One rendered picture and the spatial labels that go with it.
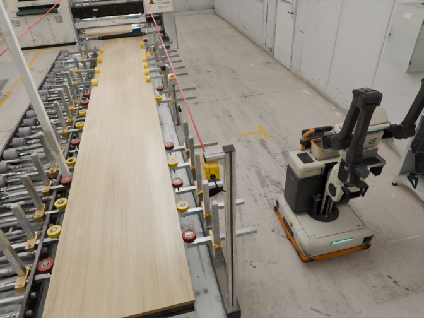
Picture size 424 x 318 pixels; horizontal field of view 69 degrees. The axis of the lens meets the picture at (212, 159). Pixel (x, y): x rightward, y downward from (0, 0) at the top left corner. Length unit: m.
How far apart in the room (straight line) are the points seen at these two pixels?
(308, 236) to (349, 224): 0.39
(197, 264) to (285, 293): 0.91
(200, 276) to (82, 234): 0.75
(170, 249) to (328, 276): 1.50
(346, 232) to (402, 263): 0.57
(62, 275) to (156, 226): 0.54
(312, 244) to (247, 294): 0.65
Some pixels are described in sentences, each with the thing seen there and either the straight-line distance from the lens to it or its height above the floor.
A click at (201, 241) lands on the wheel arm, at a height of 0.83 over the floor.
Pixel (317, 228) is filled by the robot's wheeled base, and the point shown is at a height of 0.28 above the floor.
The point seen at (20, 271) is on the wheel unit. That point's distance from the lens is 2.08.
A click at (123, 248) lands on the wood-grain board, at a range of 1.88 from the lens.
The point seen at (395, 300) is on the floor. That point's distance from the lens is 2.93.
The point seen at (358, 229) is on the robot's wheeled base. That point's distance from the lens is 2.89.
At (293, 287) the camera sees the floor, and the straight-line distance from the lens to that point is 2.75.
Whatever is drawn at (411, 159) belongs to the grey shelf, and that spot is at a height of 0.30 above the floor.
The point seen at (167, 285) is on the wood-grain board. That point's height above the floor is 0.90.
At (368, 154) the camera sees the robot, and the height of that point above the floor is 1.07.
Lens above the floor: 2.30
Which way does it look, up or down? 36 degrees down
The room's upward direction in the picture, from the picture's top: 3 degrees counter-clockwise
